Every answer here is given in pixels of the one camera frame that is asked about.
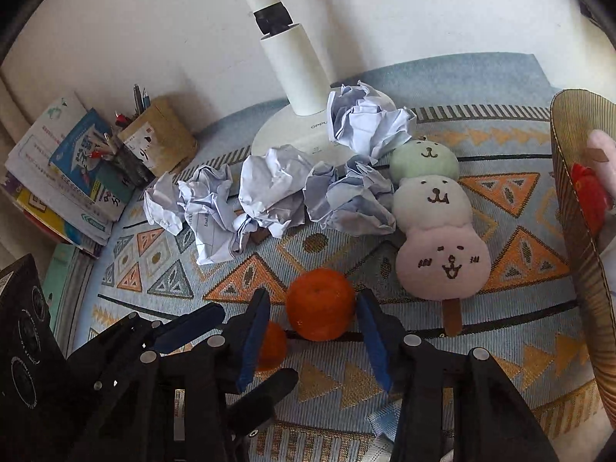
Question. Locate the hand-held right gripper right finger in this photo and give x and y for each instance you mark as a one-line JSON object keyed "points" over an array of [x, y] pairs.
{"points": [[375, 346]]}

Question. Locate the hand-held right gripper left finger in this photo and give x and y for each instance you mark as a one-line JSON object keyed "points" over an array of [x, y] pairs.
{"points": [[252, 341]]}

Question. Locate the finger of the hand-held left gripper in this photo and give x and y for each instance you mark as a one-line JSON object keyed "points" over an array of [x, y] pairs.
{"points": [[192, 327], [269, 390]]}

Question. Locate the small orange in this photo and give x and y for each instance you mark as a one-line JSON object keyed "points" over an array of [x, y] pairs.
{"points": [[274, 346]]}

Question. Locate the large orange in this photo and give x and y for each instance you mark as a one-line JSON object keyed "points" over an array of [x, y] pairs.
{"points": [[320, 303]]}

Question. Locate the three-ball dango plush toy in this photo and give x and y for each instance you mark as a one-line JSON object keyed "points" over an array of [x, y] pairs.
{"points": [[438, 202], [604, 147]]}

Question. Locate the pile of papers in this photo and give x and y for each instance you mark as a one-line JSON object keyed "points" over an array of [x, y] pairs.
{"points": [[269, 178]]}

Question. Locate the amber ribbed glass bowl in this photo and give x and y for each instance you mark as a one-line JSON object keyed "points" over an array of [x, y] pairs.
{"points": [[584, 274]]}

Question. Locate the orange snack packet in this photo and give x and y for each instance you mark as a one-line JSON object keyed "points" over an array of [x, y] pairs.
{"points": [[589, 197]]}

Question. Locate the patterned blue table mat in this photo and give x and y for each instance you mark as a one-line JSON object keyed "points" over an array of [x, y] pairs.
{"points": [[332, 394]]}

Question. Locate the stack of green books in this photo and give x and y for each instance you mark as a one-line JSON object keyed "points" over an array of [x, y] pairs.
{"points": [[62, 274]]}

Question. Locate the dark mesh pen holder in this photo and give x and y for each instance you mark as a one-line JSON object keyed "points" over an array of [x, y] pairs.
{"points": [[130, 166]]}

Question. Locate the brown paper pen holder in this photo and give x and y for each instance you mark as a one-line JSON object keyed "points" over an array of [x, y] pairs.
{"points": [[161, 139]]}

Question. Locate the stack of colourful workbooks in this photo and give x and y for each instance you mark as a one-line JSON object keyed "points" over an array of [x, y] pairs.
{"points": [[43, 154]]}

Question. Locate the bunch of pens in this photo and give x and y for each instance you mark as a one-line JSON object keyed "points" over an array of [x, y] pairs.
{"points": [[143, 101]]}

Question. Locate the white desk lamp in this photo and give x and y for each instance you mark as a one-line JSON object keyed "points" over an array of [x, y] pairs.
{"points": [[293, 67]]}

